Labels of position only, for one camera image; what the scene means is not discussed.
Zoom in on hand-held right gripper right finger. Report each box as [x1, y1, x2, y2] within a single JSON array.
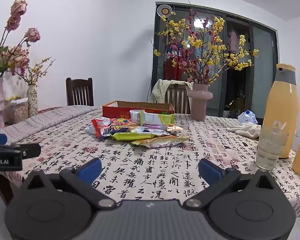
[[183, 158, 282, 210]]

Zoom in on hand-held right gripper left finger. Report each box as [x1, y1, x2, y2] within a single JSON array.
[[20, 158, 118, 209]]

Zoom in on red snack packet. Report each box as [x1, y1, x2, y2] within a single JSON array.
[[92, 118, 140, 138]]

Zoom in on red cardboard box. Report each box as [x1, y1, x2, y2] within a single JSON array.
[[102, 101, 175, 118]]

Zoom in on clear storage jar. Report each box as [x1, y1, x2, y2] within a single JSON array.
[[5, 97, 29, 124]]

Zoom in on small floral vase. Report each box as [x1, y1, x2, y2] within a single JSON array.
[[27, 84, 38, 117]]

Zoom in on yellow green snack packet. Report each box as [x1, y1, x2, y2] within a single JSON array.
[[109, 131, 155, 141]]

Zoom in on white knit glove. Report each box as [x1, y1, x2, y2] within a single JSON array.
[[226, 122, 262, 139]]

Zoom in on long gold orange snack packet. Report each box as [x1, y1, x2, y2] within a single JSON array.
[[131, 135, 189, 148]]

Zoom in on blue white tissue packet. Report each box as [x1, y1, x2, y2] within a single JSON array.
[[237, 110, 258, 125]]

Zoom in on clear drinking glass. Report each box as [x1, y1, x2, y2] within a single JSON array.
[[255, 125, 289, 172]]

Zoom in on pink glass vase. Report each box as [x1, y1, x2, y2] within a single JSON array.
[[187, 84, 213, 121]]

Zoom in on white green snack packet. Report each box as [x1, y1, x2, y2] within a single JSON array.
[[140, 111, 175, 125]]

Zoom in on dark wooden chair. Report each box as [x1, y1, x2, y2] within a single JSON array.
[[66, 77, 94, 106]]

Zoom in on brown wooden chair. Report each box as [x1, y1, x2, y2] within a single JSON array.
[[165, 84, 192, 114]]

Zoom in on thin yellow flower twigs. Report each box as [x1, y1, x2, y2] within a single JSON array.
[[15, 57, 55, 85]]

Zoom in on dried pink roses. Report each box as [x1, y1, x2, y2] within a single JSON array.
[[0, 0, 40, 79]]

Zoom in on beige jacket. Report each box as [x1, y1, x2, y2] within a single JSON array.
[[152, 79, 193, 103]]

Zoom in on yellow thermos bottle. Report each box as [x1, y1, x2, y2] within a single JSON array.
[[262, 64, 298, 158]]

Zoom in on hanging red garment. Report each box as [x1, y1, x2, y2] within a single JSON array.
[[164, 44, 183, 80]]

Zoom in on red blossom branches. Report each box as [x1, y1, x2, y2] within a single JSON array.
[[169, 0, 225, 85]]

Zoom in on glass sliding door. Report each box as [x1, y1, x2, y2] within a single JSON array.
[[151, 1, 278, 118]]

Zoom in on hanging pink garment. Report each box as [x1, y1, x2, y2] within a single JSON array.
[[229, 29, 240, 53]]

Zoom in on yellow blossom branches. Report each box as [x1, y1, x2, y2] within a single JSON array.
[[151, 12, 259, 85]]

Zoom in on ring light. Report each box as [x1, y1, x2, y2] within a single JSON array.
[[157, 4, 171, 18]]

